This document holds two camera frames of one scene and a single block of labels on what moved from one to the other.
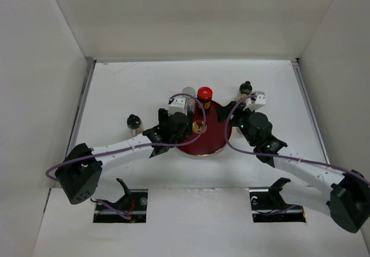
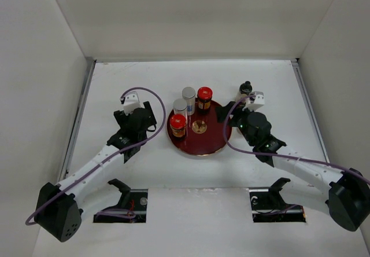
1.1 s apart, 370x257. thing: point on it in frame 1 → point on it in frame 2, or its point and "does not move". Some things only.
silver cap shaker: x=191 y=102 does not move
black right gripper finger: x=224 y=112 does not move
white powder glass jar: x=245 y=90 does not move
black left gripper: x=164 y=116 → x=122 y=118
